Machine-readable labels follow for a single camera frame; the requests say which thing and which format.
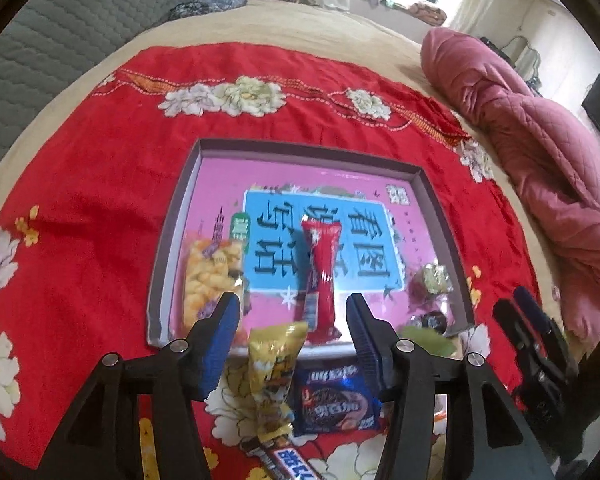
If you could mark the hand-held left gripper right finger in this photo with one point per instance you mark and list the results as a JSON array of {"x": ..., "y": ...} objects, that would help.
[{"x": 365, "y": 340}]

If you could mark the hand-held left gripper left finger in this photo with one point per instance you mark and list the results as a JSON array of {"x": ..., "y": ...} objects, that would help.
[{"x": 220, "y": 345}]

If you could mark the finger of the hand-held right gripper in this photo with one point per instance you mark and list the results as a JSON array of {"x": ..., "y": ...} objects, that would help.
[
  {"x": 512, "y": 330},
  {"x": 532, "y": 310}
]

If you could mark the yellow cartoon cake packet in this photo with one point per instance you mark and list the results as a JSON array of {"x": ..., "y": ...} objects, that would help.
[{"x": 272, "y": 370}]

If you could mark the pale green cake packet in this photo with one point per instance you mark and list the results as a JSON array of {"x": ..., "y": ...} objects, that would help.
[{"x": 425, "y": 345}]

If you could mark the dark small snack packet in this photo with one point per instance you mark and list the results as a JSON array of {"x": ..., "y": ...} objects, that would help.
[{"x": 430, "y": 321}]

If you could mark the blue cookie packet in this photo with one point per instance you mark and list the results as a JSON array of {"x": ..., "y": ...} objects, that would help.
[{"x": 330, "y": 400}]

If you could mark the yellow crispy snack packet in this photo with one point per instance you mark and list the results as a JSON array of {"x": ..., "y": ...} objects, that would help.
[{"x": 207, "y": 275}]

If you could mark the red sausage packet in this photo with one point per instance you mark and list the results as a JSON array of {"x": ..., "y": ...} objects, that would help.
[{"x": 320, "y": 270}]

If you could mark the clear packet with green label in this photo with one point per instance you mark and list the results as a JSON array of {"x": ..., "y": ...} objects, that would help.
[{"x": 432, "y": 277}]

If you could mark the brown chocolate bar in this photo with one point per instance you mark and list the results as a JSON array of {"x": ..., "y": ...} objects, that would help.
[{"x": 292, "y": 460}]

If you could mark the cardboard box with pink bottom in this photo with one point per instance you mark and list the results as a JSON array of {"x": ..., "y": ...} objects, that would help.
[{"x": 220, "y": 185}]

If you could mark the pink quilt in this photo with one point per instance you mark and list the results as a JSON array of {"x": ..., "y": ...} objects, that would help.
[{"x": 530, "y": 135}]

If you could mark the red floral blanket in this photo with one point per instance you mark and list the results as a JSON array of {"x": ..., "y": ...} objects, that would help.
[{"x": 105, "y": 185}]

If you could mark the black bag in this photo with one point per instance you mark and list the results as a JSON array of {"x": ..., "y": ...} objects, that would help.
[{"x": 495, "y": 50}]

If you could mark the folded cloth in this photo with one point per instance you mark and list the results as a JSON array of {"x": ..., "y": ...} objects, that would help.
[{"x": 427, "y": 12}]

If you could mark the dark patterned pillow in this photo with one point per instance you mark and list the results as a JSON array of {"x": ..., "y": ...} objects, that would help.
[{"x": 205, "y": 7}]

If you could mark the grey quilted headboard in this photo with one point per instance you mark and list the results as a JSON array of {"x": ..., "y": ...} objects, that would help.
[{"x": 55, "y": 35}]

